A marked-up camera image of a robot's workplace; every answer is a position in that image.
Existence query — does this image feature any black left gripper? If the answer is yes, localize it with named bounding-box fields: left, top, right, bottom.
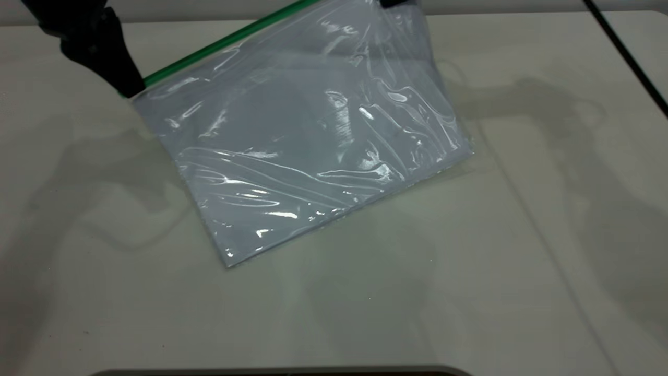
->
left=21, top=0, right=147, bottom=100

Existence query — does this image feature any black cable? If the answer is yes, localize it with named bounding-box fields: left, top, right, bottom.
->
left=582, top=0, right=668, bottom=120

